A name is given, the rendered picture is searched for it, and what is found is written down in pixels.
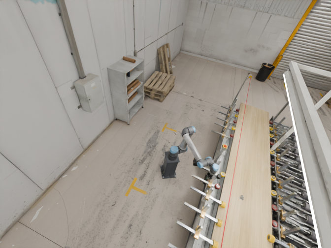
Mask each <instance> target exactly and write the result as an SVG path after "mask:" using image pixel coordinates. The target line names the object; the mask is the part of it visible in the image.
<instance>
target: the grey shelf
mask: <svg viewBox="0 0 331 248"><path fill-rule="evenodd" d="M126 57H128V58H131V59H135V60H136V62H135V63H133V62H129V61H126V60H123V59H121V60H119V61H117V62H116V63H114V64H113V65H111V66H109V67H107V71H108V78H109V84H110V90H111V96H112V103H113V109H114V115H115V120H117V119H120V120H122V121H125V122H127V123H128V125H129V124H130V120H131V118H132V117H133V116H134V115H135V114H136V113H137V112H138V110H139V109H140V108H141V107H142V108H143V95H144V59H142V58H138V57H135V56H131V55H127V56H126ZM133 68H134V69H133ZM132 69H133V70H132ZM130 70H132V71H131V72H130V77H128V76H127V75H126V73H128V72H129V71H130ZM136 79H138V80H139V82H140V83H141V84H140V85H139V86H138V87H136V88H135V89H134V90H133V91H132V92H131V93H130V94H128V93H127V85H128V84H130V83H131V82H132V81H133V80H136ZM142 85H143V86H142ZM135 92H138V94H137V95H136V96H135V97H134V98H133V99H132V100H131V101H130V102H129V103H128V99H129V98H130V97H131V95H132V94H133V93H135Z"/></svg>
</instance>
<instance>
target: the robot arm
mask: <svg viewBox="0 0 331 248"><path fill-rule="evenodd" d="M195 132H196V129H195V127H194V126H190V127H186V128H184V129H183V130H182V133H181V135H182V137H183V140H182V142H181V143H180V144H179V146H172V147H171V148H170V151H169V153H168V155H167V158H168V159H169V160H171V161H175V160H176V159H177V155H178V154H181V153H184V152H186V151H187V150H188V148H187V145H188V146H189V148H190V150H191V152H192V153H193V155H194V157H195V159H196V161H197V166H198V167H199V168H203V167H206V166H208V165H209V167H210V170H209V172H208V173H207V177H206V178H208V179H209V180H212V178H213V175H215V174H216V172H217V171H218V170H219V165H218V164H215V162H214V161H213V159H212V158H211V157H207V158H206V159H205V160H203V159H202V157H201V156H200V154H199V152H198V151H197V149H196V147H195V145H194V144H193V142H192V140H191V136H192V135H193V133H195Z"/></svg>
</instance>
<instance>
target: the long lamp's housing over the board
mask: <svg viewBox="0 0 331 248"><path fill-rule="evenodd" d="M283 75H284V76H285V81H286V86H287V90H288V95H289V100H290V104H291V109H292V114H293V118H294V123H295V127H296V132H297V137H298V143H299V147H300V152H301V157H302V161H303V166H304V170H305V175H306V180H307V184H308V189H309V194H310V198H311V203H312V208H313V212H314V217H315V221H316V226H317V231H318V235H319V240H320V245H321V248H331V202H330V198H329V195H328V192H327V189H326V185H325V182H324V179H323V175H322V172H321V169H320V165H319V163H318V159H317V156H316V153H315V149H314V146H313V143H312V140H311V136H310V133H309V130H308V126H307V123H306V122H305V117H304V113H303V110H302V107H301V103H300V100H299V97H298V93H297V90H296V87H295V83H294V80H293V77H292V74H291V71H289V70H287V71H286V72H284V74H283Z"/></svg>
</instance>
